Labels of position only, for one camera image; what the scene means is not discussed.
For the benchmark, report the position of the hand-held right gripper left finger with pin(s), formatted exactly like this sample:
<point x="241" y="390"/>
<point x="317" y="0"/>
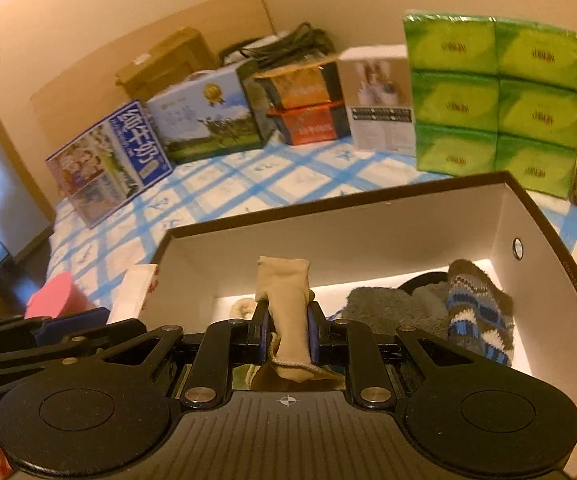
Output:
<point x="263" y="331"/>

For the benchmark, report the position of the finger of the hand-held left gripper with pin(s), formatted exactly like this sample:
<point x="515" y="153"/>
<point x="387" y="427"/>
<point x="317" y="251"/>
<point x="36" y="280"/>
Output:
<point x="73" y="323"/>
<point x="93" y="342"/>

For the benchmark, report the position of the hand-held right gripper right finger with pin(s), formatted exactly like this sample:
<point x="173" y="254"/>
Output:
<point x="314" y="333"/>

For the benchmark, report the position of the beige sock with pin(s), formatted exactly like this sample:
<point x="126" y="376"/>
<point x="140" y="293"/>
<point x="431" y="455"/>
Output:
<point x="283" y="290"/>

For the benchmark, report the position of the dark grey towel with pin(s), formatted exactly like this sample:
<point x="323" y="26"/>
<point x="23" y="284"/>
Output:
<point x="378" y="307"/>

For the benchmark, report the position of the cream scrunchie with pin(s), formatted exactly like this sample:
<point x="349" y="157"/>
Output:
<point x="243" y="307"/>

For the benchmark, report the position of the pink lidded canister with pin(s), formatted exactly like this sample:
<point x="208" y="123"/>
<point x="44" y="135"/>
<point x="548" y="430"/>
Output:
<point x="56" y="297"/>

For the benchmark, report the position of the white red printed packet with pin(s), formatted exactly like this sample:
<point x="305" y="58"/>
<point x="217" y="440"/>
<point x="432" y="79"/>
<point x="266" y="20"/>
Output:
<point x="136" y="292"/>

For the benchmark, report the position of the blue checked bed sheet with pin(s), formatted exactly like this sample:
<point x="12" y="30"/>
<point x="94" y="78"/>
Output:
<point x="278" y="175"/>

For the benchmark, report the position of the blue illustrated milk carton box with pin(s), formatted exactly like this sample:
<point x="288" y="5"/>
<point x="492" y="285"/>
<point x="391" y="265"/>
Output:
<point x="108" y="170"/>

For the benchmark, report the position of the striped knitted sock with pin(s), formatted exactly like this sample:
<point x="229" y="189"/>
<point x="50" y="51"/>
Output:
<point x="478" y="310"/>

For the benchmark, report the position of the cow print milk box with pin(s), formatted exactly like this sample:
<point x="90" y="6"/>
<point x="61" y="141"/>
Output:
<point x="203" y="115"/>

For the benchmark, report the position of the white product box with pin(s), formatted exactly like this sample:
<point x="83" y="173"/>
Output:
<point x="378" y="100"/>

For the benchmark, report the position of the gold instant noodle bowl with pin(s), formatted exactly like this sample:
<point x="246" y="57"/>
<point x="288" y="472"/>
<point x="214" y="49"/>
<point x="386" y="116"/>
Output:
<point x="298" y="85"/>

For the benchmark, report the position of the small brown cardboard box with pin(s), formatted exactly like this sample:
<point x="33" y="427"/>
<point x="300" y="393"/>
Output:
<point x="168" y="65"/>

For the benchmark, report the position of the stack of green tissue packs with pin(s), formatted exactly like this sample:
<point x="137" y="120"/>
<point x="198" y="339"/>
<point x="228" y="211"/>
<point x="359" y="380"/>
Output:
<point x="493" y="105"/>

